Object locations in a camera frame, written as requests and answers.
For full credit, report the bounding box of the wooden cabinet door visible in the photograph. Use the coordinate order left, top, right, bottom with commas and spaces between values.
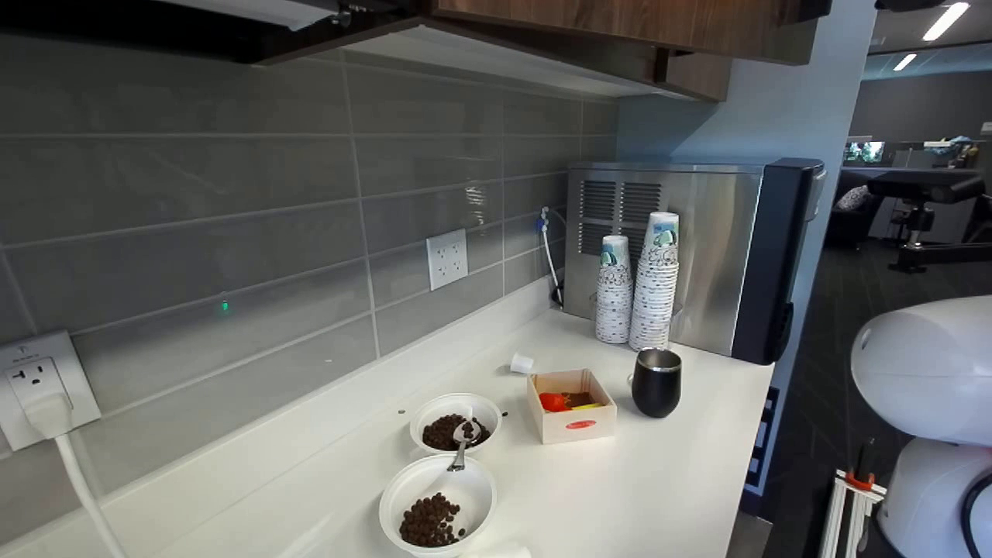
425, 0, 835, 67

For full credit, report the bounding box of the black thermos cup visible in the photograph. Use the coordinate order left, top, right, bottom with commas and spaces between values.
628, 346, 685, 420

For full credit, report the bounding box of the short patterned paper cup stack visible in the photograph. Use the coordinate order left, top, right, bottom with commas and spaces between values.
592, 231, 634, 346

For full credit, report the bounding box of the red toy food piece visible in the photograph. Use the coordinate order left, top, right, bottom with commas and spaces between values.
535, 386, 581, 414

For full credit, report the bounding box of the white bowl with spoon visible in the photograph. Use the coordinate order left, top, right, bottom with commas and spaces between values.
405, 390, 506, 458

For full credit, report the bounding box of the tall patterned paper cup stack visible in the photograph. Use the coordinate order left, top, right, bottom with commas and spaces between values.
625, 207, 685, 353

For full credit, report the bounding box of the small red-filled white box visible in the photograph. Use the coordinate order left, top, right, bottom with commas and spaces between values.
524, 365, 619, 450

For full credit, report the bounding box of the metal spoon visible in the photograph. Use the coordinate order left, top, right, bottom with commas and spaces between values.
443, 412, 479, 476

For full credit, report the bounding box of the white bowl of coffee beans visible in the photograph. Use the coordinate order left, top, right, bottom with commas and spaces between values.
376, 456, 500, 558

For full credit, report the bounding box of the stainless steel black appliance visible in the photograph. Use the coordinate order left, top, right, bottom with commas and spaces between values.
562, 156, 827, 365

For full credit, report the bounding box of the blue sign panel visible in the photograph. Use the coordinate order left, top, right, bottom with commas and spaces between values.
740, 384, 785, 500

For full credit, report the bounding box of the background computer monitor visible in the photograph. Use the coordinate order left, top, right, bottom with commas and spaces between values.
841, 134, 893, 167

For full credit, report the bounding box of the red and white stand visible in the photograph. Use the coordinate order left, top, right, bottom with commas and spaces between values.
819, 466, 890, 558

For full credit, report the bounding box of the white power plug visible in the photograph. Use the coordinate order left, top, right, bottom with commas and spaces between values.
10, 382, 73, 444

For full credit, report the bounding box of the white four-socket wall outlet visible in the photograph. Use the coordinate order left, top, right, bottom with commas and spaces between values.
420, 227, 471, 294

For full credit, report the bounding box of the blue and white hose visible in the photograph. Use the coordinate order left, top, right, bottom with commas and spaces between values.
534, 203, 568, 309

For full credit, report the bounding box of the wooden wall cabinet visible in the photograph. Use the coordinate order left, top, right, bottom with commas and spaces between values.
152, 0, 835, 104

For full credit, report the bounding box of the white wall outlet with plug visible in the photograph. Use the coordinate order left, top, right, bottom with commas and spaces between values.
0, 329, 105, 453

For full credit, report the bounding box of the white power cable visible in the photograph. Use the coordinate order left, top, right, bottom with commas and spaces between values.
51, 432, 129, 558

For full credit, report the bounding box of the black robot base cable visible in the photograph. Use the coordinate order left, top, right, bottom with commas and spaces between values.
959, 469, 992, 558

